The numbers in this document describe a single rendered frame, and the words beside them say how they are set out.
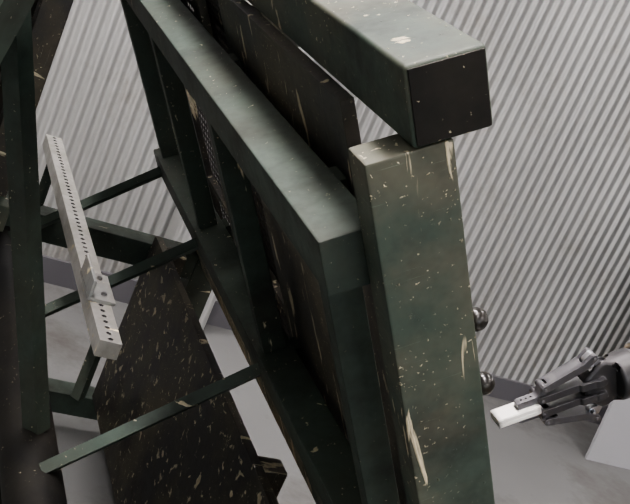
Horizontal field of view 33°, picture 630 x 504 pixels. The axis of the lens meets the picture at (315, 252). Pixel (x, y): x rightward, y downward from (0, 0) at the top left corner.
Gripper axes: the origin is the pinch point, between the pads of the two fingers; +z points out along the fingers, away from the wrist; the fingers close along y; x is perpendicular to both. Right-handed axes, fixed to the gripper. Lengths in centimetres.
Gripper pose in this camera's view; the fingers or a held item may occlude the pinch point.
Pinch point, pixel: (515, 412)
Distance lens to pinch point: 163.9
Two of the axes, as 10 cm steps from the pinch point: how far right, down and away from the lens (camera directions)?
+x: -3.0, -4.2, 8.5
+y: 1.7, 8.6, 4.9
